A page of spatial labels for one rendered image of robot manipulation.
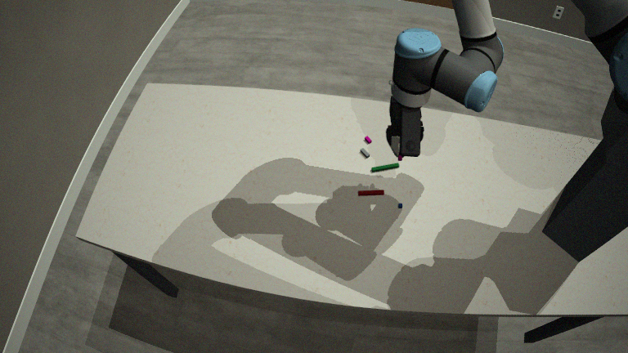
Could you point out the green rod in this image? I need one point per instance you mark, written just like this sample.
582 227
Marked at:
385 167

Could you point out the dark red rod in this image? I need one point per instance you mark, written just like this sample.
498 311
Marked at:
370 192

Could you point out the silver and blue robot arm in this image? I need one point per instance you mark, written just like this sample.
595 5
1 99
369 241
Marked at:
420 61

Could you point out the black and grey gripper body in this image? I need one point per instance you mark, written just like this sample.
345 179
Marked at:
395 115

